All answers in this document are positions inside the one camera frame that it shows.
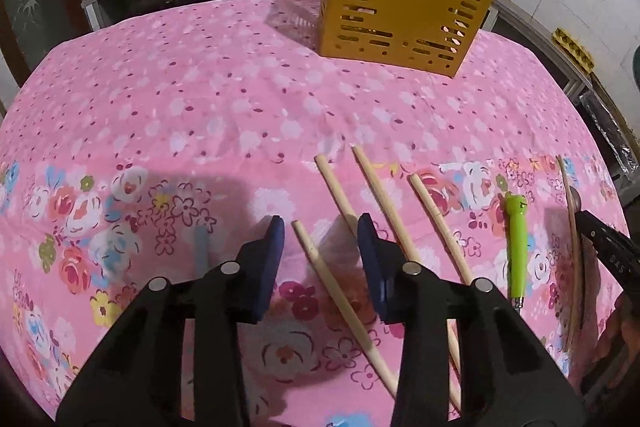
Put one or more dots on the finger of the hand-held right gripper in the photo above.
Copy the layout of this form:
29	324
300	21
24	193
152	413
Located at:
607	247

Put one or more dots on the pink floral tablecloth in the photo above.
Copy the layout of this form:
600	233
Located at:
200	107

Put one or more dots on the long thin wooden chopstick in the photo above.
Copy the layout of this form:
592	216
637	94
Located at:
564	177

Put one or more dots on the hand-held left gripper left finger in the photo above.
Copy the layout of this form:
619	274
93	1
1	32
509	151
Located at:
272	257

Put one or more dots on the foil covered tray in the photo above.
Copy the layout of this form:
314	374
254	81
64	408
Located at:
607	132

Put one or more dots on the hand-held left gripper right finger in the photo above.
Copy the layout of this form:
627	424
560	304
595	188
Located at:
372	257

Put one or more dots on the yellow egg carton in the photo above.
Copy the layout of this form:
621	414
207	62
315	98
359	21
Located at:
575	51

